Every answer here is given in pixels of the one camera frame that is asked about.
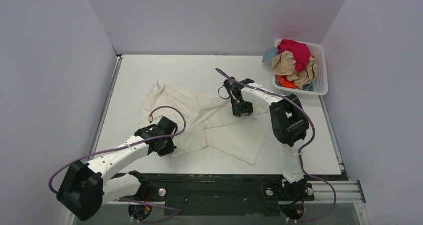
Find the white plastic laundry basket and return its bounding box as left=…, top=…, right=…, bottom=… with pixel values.
left=271, top=41, right=328, bottom=96

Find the tan beige t shirt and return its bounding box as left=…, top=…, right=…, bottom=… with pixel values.
left=271, top=51, right=318, bottom=91

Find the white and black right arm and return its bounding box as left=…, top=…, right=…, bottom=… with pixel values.
left=223, top=77, right=309, bottom=200

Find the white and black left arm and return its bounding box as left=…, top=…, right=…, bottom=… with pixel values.
left=56, top=116, right=178, bottom=221

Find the orange t shirt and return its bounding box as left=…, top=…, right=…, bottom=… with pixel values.
left=276, top=75, right=297, bottom=89

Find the teal blue t shirt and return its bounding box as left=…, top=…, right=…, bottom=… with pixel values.
left=262, top=47, right=279, bottom=63

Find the cream white t shirt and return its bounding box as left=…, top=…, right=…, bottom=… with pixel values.
left=139, top=81, right=270, bottom=165

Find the magenta red t shirt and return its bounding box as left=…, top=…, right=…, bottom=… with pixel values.
left=277, top=39, right=311, bottom=72

